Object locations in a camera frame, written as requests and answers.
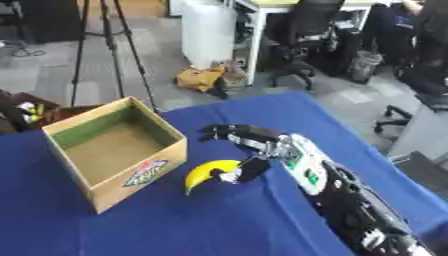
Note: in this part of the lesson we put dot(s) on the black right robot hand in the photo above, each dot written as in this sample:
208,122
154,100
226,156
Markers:
251,135

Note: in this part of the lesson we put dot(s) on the yellow toy banana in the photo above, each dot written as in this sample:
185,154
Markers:
204,170

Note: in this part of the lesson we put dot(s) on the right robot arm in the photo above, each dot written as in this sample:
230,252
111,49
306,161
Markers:
344,193

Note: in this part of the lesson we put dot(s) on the tan cardboard box green inside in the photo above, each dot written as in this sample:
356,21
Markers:
114,151

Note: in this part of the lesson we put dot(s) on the brown box with toys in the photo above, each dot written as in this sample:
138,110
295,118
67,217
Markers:
29,113

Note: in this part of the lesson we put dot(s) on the yellow bag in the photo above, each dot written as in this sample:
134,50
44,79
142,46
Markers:
199,79

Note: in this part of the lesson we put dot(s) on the white desk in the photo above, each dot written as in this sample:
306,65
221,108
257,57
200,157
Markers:
256,33

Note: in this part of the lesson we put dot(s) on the black office chair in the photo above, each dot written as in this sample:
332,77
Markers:
303,40
417,96

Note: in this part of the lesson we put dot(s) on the white cabinet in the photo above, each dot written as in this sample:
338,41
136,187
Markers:
207,31

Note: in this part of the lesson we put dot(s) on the grey backpack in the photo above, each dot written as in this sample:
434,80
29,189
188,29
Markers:
364,66

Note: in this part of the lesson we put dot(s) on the black tripod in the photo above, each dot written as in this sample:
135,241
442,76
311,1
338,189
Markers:
108,50

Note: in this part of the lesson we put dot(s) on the person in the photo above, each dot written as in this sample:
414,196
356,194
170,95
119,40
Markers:
402,30

